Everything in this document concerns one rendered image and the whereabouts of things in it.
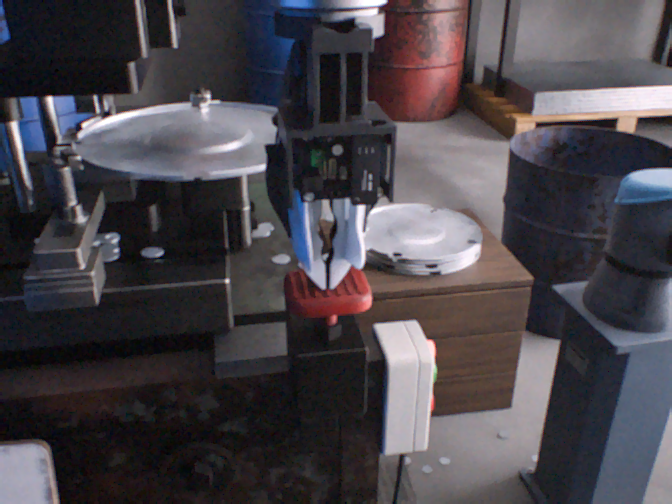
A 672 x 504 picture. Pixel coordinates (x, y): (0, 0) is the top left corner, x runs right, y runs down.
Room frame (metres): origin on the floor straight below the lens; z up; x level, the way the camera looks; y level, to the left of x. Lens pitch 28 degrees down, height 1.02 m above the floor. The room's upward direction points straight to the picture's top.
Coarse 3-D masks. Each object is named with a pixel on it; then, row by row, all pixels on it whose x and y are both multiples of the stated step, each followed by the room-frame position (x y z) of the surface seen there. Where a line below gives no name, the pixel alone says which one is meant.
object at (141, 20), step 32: (32, 0) 0.68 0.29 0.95; (64, 0) 0.68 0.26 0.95; (96, 0) 0.69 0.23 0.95; (128, 0) 0.69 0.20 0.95; (160, 0) 0.72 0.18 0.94; (32, 32) 0.68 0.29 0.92; (64, 32) 0.68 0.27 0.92; (96, 32) 0.69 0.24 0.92; (128, 32) 0.69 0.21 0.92; (160, 32) 0.72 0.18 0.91
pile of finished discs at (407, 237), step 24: (384, 216) 1.43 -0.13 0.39; (408, 216) 1.43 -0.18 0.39; (432, 216) 1.43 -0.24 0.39; (456, 216) 1.43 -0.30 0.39; (384, 240) 1.30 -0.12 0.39; (408, 240) 1.29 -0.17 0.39; (432, 240) 1.29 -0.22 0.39; (456, 240) 1.30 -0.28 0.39; (480, 240) 1.29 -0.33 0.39; (384, 264) 1.23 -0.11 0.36; (408, 264) 1.22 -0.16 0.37; (432, 264) 1.20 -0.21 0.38; (456, 264) 1.22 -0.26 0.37
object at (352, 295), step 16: (304, 272) 0.48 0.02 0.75; (352, 272) 0.48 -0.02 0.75; (288, 288) 0.46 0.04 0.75; (304, 288) 0.46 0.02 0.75; (336, 288) 0.46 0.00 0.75; (352, 288) 0.46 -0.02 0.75; (368, 288) 0.46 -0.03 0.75; (288, 304) 0.44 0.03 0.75; (304, 304) 0.44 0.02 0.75; (320, 304) 0.44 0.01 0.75; (336, 304) 0.44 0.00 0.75; (352, 304) 0.44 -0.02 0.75; (368, 304) 0.45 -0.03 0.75; (320, 320) 0.46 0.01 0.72; (336, 320) 0.47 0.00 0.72
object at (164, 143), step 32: (96, 128) 0.81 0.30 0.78; (128, 128) 0.81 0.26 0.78; (160, 128) 0.79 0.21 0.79; (192, 128) 0.79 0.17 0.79; (224, 128) 0.79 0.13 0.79; (256, 128) 0.81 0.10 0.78; (96, 160) 0.69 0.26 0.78; (128, 160) 0.69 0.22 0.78; (160, 160) 0.69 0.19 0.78; (192, 160) 0.69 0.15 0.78; (224, 160) 0.69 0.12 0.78; (256, 160) 0.69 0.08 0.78
